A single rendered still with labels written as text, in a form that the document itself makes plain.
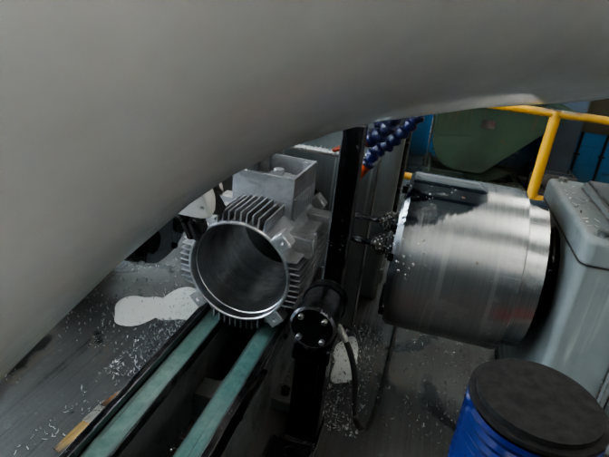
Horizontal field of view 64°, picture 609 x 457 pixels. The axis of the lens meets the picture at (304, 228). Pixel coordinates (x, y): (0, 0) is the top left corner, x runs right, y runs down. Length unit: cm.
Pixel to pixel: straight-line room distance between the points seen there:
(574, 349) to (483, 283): 14
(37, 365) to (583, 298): 82
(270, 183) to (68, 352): 46
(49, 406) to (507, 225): 71
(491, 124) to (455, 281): 424
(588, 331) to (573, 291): 6
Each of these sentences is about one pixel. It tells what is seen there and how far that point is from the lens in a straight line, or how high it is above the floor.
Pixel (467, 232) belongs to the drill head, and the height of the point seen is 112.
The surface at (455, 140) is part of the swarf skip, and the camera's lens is 490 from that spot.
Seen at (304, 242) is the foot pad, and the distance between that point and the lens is 70.
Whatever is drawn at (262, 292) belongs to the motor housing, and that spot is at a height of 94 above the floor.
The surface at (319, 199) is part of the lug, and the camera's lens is 83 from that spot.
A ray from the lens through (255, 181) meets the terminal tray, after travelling 75.
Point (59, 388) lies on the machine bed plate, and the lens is 88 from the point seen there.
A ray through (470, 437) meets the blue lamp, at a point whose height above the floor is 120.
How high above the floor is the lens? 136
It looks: 23 degrees down
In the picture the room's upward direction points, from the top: 6 degrees clockwise
